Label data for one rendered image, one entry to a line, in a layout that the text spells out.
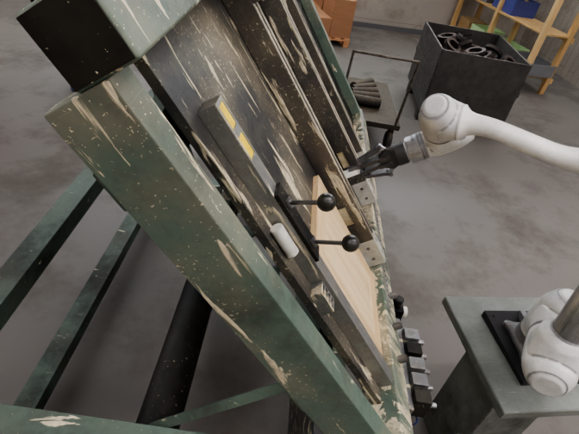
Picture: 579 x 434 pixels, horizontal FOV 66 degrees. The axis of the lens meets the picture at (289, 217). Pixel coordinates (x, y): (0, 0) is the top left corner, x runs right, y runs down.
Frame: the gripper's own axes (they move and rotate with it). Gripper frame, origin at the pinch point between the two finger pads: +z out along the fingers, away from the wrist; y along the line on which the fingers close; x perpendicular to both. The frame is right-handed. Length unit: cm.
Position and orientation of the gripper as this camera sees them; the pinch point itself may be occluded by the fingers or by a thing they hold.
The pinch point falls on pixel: (349, 173)
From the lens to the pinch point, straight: 154.4
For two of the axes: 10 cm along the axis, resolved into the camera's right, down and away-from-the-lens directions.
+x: -0.7, 6.1, -7.9
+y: -4.6, -7.2, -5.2
